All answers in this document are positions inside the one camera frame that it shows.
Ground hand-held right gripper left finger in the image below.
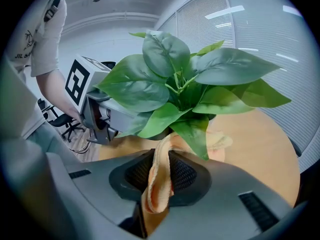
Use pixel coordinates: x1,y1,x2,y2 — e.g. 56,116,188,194
109,148,157,203

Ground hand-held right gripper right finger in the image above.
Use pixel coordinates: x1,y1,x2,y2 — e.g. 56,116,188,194
167,150,213,208

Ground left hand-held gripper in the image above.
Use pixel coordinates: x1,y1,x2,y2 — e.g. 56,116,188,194
64,54,141,145

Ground orange cloth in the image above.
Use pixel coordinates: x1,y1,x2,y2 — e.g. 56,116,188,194
141,130,234,237

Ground flower pot with green plant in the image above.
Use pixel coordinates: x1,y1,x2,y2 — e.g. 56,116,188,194
94,29,293,161

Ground person's left forearm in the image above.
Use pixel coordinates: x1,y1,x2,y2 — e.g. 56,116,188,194
35,68,83,125

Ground black office chair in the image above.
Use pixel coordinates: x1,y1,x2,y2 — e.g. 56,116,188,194
37,98,86,144

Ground person's white t-shirt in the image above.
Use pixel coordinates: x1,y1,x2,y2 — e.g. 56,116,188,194
6,0,68,78

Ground person's grey trousers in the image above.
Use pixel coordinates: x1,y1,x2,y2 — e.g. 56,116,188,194
24,120,85,163

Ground black floor cable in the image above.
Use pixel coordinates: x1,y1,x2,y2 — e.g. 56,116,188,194
69,130,97,155

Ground black strap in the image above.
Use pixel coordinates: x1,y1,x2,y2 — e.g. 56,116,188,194
43,0,63,23

